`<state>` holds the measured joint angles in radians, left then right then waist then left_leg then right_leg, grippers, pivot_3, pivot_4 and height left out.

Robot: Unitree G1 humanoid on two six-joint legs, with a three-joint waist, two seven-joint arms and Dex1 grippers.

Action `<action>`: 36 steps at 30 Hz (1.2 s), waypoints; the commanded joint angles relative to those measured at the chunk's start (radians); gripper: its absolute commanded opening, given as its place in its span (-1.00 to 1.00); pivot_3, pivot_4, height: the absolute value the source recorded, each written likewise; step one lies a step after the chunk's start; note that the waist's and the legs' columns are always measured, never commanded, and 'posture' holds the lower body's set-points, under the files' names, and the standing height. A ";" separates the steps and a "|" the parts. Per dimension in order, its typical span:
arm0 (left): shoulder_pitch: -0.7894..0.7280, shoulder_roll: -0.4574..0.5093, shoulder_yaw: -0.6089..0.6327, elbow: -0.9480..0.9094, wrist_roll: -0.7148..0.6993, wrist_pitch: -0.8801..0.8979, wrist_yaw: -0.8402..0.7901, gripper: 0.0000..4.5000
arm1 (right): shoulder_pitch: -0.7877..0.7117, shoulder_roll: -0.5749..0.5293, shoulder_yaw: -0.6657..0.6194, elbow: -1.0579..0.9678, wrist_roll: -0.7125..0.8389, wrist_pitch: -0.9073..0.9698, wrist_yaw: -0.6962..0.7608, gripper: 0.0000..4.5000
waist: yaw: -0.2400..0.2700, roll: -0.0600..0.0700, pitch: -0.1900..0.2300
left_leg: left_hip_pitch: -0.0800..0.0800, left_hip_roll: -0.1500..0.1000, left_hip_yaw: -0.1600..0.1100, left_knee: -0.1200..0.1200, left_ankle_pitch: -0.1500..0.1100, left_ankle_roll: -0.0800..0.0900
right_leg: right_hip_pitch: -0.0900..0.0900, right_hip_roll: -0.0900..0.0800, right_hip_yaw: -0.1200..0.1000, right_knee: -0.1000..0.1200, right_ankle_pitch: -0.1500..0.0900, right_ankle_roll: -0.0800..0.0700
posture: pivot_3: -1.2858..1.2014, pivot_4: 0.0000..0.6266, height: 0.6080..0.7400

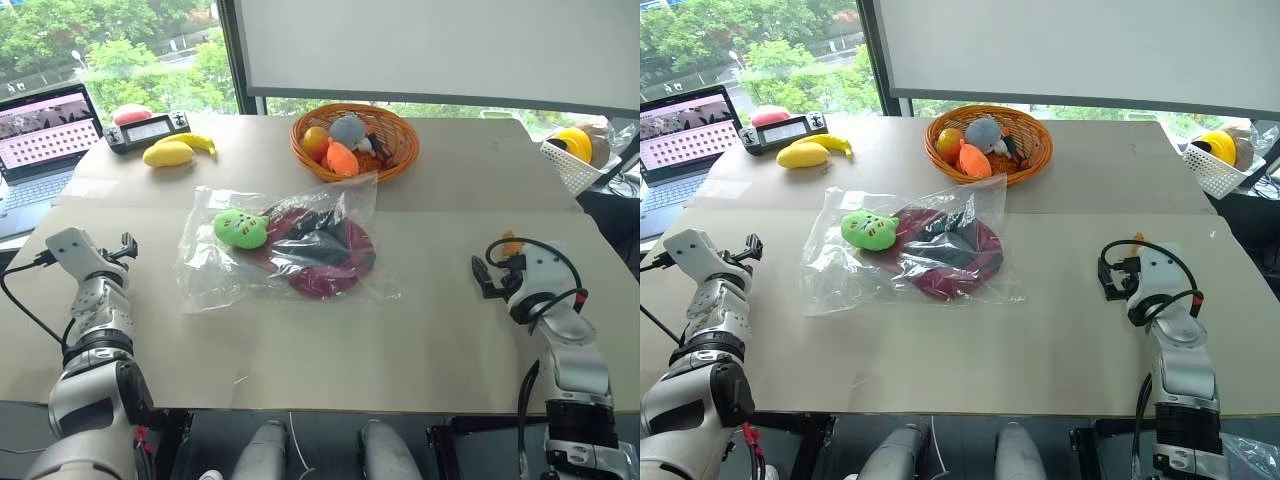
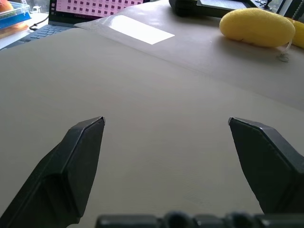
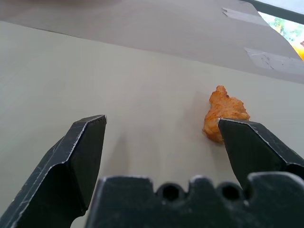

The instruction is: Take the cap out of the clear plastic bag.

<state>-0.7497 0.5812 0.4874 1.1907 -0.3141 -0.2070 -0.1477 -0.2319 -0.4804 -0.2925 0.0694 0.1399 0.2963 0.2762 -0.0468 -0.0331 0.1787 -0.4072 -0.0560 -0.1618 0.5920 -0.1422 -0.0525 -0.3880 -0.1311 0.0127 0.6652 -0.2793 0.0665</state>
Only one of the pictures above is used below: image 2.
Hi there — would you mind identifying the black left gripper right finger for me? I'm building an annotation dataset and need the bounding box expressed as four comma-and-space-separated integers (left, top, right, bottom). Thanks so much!
228, 116, 304, 216

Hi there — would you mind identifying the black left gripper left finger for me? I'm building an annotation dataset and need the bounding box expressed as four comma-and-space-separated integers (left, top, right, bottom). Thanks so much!
0, 116, 106, 228

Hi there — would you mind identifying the yellow plush toy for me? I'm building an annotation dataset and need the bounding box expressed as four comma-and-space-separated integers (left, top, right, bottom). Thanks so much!
218, 7, 296, 48

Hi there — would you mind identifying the beige table mat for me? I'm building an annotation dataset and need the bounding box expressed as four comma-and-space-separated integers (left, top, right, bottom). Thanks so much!
73, 0, 304, 112

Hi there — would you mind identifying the yellow rounded object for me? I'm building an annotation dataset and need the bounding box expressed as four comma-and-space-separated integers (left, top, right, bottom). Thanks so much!
286, 18, 304, 49

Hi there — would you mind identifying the grey open laptop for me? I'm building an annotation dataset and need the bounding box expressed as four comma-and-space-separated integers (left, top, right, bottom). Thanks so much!
0, 0, 145, 52

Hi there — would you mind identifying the blue clear plastic box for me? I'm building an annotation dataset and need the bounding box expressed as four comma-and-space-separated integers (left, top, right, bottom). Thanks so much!
0, 2, 33, 30

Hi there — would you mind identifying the orange fruit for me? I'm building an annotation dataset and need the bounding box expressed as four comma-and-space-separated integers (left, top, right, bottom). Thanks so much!
0, 0, 14, 13

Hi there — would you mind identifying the black laptop cable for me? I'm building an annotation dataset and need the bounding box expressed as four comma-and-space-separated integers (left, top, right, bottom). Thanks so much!
28, 13, 52, 30

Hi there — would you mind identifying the black coiled cable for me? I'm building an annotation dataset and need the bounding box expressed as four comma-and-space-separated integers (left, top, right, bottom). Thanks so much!
292, 2, 304, 21

